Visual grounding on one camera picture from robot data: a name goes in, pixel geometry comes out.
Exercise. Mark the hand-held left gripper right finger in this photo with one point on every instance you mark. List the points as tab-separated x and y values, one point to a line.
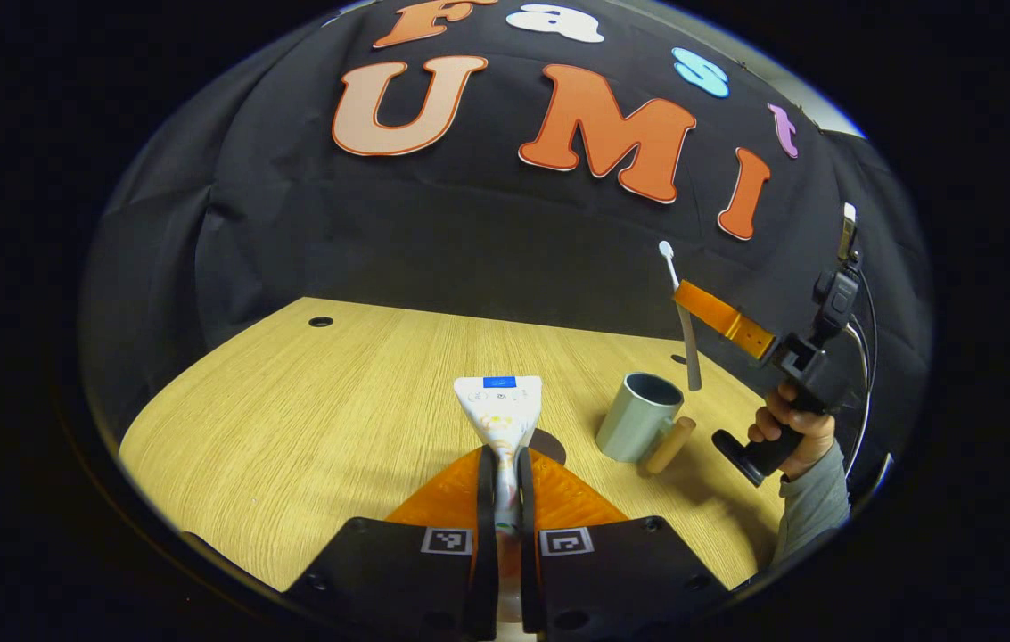
529	571

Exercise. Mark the black backdrop cloth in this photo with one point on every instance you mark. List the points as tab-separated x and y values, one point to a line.
469	241

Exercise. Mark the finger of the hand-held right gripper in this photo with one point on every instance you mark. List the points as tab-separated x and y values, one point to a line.
723	316

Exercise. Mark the white toothbrush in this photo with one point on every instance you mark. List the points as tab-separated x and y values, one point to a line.
690	357

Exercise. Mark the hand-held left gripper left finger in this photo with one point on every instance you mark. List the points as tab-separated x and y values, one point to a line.
485	571

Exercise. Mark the brown round coaster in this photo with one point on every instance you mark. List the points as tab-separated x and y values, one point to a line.
551	444

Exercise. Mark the white toothpaste tube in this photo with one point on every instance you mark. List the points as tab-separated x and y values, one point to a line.
498	415

